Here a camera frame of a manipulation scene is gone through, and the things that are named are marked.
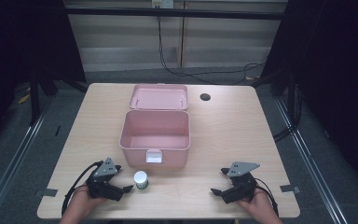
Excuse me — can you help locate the white jar with green label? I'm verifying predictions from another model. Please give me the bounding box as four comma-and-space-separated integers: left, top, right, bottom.
132, 170, 150, 191

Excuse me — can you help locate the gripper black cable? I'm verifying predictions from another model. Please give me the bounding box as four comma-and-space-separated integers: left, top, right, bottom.
254, 177, 280, 217
61, 160, 104, 217

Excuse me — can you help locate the grey tape strip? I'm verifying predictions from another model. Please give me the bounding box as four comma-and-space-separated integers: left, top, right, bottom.
280, 184, 302, 194
35, 188, 59, 198

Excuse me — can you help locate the black curtain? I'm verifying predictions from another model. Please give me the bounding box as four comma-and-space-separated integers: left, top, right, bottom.
0, 0, 88, 155
260, 0, 358, 195

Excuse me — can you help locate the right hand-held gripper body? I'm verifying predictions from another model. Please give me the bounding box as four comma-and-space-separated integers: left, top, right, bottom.
222, 161, 261, 205

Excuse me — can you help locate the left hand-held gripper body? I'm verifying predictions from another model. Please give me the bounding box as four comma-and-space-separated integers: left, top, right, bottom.
86, 157, 125, 203

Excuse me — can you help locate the bundle of black floor cables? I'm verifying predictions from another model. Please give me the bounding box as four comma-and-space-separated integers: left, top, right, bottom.
272, 85, 305, 143

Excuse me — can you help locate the pink plastic storage box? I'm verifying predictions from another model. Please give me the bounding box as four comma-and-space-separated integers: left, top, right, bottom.
118, 83, 191, 171

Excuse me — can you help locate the long black wall cable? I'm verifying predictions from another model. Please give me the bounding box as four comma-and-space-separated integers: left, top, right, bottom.
157, 15, 266, 86

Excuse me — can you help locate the white wall power outlet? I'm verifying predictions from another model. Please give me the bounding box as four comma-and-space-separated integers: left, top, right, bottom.
151, 0, 174, 9

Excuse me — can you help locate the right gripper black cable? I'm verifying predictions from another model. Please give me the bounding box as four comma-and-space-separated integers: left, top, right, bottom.
254, 177, 280, 217

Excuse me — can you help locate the person's left hand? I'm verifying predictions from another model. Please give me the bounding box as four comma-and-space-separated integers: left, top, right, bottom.
69, 185, 107, 217

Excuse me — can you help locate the black horizontal metal bar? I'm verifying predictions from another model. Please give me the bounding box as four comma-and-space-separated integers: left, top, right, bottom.
65, 7, 286, 21

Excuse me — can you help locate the yellow floor scrap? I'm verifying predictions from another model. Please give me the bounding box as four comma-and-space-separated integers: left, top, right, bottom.
17, 92, 32, 105

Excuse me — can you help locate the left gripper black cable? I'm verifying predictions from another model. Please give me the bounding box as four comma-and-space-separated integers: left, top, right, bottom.
61, 160, 104, 217

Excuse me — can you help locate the metal floor rail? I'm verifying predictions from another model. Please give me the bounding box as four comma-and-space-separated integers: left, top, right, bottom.
274, 96, 347, 224
0, 92, 56, 224

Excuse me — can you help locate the black metal stand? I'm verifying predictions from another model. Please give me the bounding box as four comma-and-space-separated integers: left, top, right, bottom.
286, 73, 296, 127
28, 73, 42, 127

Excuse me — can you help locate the person's right hand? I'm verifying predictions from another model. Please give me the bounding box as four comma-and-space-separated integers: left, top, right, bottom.
236, 188, 278, 219

